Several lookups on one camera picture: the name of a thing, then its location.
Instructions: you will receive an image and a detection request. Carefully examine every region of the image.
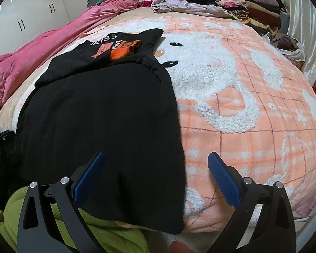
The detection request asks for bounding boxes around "lilac crumpled garment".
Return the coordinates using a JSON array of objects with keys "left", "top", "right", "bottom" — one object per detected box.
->
[{"left": 151, "top": 0, "right": 231, "bottom": 18}]

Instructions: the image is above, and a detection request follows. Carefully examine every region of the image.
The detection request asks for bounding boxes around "red garment near headboard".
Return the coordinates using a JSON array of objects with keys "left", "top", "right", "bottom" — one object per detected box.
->
[{"left": 139, "top": 0, "right": 153, "bottom": 7}]

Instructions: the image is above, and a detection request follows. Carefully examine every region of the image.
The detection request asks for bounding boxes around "bag of clothes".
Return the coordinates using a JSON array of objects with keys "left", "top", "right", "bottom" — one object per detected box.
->
[{"left": 269, "top": 33, "right": 305, "bottom": 63}]

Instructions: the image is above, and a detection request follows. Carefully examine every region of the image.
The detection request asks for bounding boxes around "pink velvet quilt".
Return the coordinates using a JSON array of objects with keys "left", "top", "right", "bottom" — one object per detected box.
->
[{"left": 0, "top": 0, "right": 139, "bottom": 109}]

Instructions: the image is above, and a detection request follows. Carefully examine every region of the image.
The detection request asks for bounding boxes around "white satin curtain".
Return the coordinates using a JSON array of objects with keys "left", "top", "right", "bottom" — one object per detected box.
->
[{"left": 284, "top": 0, "right": 316, "bottom": 87}]

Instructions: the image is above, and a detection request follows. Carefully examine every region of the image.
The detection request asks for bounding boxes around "white wardrobe with black handles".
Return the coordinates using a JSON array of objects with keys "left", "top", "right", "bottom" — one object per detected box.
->
[{"left": 0, "top": 0, "right": 70, "bottom": 56}]

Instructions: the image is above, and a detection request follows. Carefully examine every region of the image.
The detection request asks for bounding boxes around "green fleece sleeve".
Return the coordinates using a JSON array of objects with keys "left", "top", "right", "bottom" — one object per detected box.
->
[{"left": 0, "top": 185, "right": 151, "bottom": 253}]

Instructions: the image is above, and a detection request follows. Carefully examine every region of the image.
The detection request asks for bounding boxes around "person's right hand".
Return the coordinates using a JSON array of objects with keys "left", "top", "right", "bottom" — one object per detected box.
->
[{"left": 168, "top": 240, "right": 196, "bottom": 253}]

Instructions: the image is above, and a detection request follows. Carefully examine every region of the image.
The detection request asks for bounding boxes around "peach plaid white-pattern blanket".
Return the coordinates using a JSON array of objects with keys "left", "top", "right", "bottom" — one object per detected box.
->
[{"left": 11, "top": 15, "right": 316, "bottom": 234}]

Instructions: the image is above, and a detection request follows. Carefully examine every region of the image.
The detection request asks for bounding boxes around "beige bed sheet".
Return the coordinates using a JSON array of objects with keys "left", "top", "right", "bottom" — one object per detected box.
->
[{"left": 0, "top": 7, "right": 154, "bottom": 133}]

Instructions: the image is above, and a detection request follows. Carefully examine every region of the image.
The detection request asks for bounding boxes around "black sweater with orange cuffs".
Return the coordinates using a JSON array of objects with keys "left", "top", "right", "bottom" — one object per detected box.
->
[{"left": 15, "top": 28, "right": 185, "bottom": 234}]

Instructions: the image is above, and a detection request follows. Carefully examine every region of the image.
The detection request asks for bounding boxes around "stack of folded clothes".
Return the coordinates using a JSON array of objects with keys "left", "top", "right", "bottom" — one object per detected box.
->
[{"left": 215, "top": 0, "right": 289, "bottom": 36}]

